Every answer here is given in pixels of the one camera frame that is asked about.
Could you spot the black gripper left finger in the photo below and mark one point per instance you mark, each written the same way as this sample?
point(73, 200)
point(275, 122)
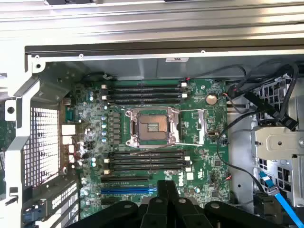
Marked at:
point(154, 213)

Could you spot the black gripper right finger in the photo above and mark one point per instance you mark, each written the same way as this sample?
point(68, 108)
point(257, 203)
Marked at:
point(183, 213)

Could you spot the RAM slot white latches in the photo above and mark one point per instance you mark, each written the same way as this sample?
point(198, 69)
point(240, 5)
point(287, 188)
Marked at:
point(142, 159)
point(142, 86)
point(142, 96)
point(142, 168)

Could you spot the RAM slot black latches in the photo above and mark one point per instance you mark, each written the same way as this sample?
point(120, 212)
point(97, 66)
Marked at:
point(142, 91)
point(142, 154)
point(142, 164)
point(142, 101)

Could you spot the blue expansion slot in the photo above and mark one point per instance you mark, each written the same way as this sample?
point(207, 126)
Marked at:
point(123, 190)

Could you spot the short black expansion slot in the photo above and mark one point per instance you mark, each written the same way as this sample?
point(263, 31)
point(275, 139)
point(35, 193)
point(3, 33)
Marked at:
point(110, 201)

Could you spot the long black expansion slot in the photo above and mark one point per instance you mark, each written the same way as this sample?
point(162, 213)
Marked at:
point(123, 179)

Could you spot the green motherboard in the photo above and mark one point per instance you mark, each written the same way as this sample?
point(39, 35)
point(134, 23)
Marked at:
point(202, 166)

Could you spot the silver CPU socket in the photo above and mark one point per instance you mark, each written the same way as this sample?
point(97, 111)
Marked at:
point(152, 126)

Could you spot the metal socket cover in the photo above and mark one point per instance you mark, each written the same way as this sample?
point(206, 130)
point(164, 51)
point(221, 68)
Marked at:
point(201, 126)

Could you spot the round coin battery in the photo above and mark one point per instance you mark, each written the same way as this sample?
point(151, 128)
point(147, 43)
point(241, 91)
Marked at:
point(211, 99)

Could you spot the grey metal disk bay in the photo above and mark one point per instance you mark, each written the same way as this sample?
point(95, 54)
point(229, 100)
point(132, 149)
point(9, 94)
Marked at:
point(278, 142)

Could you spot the open grey PC case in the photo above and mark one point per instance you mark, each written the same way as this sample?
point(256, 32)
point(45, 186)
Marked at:
point(142, 69)

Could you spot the black plastic drive bracket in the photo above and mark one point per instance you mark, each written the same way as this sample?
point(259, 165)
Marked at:
point(261, 204)

